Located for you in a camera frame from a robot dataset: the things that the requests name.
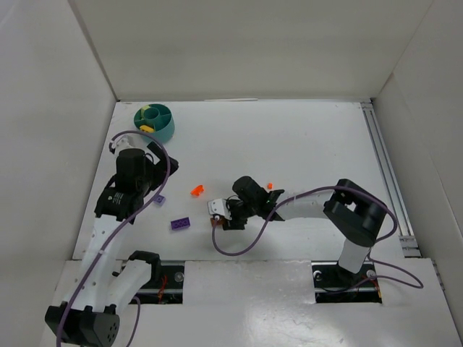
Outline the small purple square lego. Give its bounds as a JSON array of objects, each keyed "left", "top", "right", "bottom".
[{"left": 153, "top": 195, "right": 166, "bottom": 206}]

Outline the brown lego plate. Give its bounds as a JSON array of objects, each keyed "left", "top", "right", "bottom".
[{"left": 211, "top": 215, "right": 227, "bottom": 228}]

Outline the yellow lego brick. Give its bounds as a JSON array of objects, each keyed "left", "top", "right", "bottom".
[{"left": 140, "top": 125, "right": 155, "bottom": 133}]

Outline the red orange lego piece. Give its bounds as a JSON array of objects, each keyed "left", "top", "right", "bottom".
[{"left": 190, "top": 184, "right": 205, "bottom": 197}]

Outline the purple long lego brick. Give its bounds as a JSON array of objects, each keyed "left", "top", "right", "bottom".
[{"left": 170, "top": 217, "right": 191, "bottom": 231}]

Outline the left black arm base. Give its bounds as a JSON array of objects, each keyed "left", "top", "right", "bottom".
[{"left": 112, "top": 250, "right": 184, "bottom": 305}]

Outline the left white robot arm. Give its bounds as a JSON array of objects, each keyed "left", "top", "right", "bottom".
[{"left": 45, "top": 142, "right": 178, "bottom": 346}]

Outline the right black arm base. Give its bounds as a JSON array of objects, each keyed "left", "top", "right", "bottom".
[{"left": 312, "top": 262, "right": 382, "bottom": 304}]

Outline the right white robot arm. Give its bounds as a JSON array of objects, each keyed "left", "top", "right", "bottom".
[{"left": 208, "top": 176, "right": 388, "bottom": 274}]

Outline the teal round divided container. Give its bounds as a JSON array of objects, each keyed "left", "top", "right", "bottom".
[{"left": 133, "top": 103, "right": 175, "bottom": 144}]

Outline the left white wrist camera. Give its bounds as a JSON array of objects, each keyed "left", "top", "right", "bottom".
[{"left": 109, "top": 134, "right": 135, "bottom": 155}]

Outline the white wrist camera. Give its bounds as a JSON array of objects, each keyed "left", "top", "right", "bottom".
[
  {"left": 109, "top": 134, "right": 135, "bottom": 155},
  {"left": 207, "top": 199, "right": 232, "bottom": 220}
]

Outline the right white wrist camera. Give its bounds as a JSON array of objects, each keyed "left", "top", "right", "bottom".
[{"left": 207, "top": 199, "right": 232, "bottom": 220}]

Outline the aluminium rail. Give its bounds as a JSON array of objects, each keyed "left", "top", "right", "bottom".
[{"left": 360, "top": 102, "right": 422, "bottom": 258}]

